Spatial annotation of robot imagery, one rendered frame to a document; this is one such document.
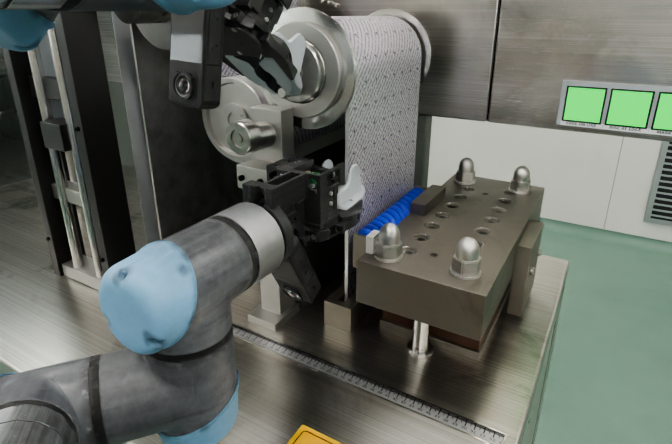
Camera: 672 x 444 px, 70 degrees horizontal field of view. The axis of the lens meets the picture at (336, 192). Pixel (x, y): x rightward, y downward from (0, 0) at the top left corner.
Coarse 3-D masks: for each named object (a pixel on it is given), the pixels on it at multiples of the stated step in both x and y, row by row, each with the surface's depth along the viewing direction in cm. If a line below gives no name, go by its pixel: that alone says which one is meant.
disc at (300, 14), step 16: (288, 16) 59; (304, 16) 57; (320, 16) 56; (272, 32) 60; (336, 32) 56; (352, 48) 56; (352, 64) 56; (352, 80) 57; (352, 96) 58; (336, 112) 59; (304, 128) 63
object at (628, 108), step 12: (612, 96) 71; (624, 96) 70; (636, 96) 70; (648, 96) 69; (612, 108) 72; (624, 108) 71; (636, 108) 70; (648, 108) 69; (612, 120) 72; (624, 120) 71; (636, 120) 71
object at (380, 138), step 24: (408, 96) 74; (360, 120) 62; (384, 120) 68; (408, 120) 76; (360, 144) 63; (384, 144) 70; (408, 144) 78; (360, 168) 64; (384, 168) 71; (408, 168) 80; (384, 192) 73
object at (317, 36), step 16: (288, 32) 58; (304, 32) 57; (320, 32) 56; (320, 48) 57; (336, 48) 56; (336, 64) 56; (336, 80) 57; (272, 96) 62; (320, 96) 59; (336, 96) 58; (304, 112) 61; (320, 112) 59
